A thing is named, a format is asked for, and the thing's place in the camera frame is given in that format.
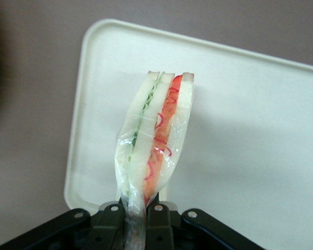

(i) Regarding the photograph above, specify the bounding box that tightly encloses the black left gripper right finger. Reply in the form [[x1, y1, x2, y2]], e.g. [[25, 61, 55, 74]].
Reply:
[[145, 202, 254, 250]]

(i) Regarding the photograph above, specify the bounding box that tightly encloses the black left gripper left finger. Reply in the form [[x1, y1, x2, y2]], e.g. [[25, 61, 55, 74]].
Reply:
[[0, 202, 128, 250]]

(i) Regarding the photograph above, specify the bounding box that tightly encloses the triangle sandwich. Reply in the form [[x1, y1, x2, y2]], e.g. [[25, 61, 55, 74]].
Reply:
[[114, 70, 195, 250]]

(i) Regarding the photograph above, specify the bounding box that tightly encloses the beige plastic tray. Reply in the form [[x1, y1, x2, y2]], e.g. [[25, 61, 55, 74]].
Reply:
[[63, 18, 313, 250]]

